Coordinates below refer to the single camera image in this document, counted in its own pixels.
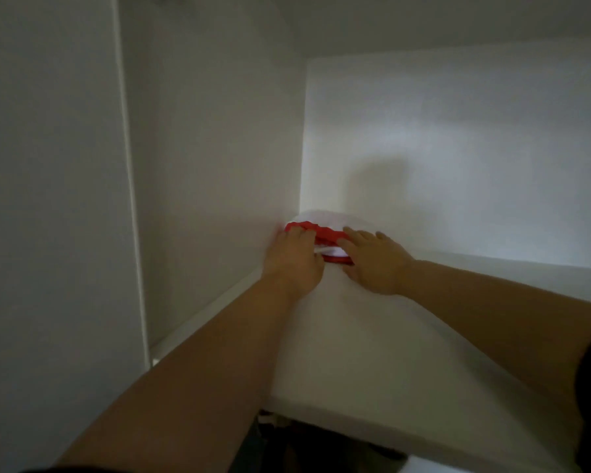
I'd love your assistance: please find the person's left hand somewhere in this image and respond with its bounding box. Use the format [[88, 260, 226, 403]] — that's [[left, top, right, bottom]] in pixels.
[[262, 224, 327, 302]]

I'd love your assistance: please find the person's left forearm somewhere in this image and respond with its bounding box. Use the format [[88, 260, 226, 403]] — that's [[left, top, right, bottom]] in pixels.
[[54, 281, 301, 473]]

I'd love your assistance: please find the white wardrobe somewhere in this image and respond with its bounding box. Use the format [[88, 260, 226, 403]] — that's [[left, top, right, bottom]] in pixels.
[[0, 0, 591, 473]]

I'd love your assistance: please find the red and white jacket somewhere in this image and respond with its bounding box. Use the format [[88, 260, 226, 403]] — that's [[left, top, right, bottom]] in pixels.
[[280, 206, 378, 267]]

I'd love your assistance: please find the person's right hand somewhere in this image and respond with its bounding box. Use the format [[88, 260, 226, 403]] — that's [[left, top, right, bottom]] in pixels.
[[336, 227, 419, 298]]

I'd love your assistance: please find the khaki zip jacket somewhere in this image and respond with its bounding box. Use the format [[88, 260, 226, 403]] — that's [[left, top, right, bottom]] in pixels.
[[231, 411, 410, 473]]

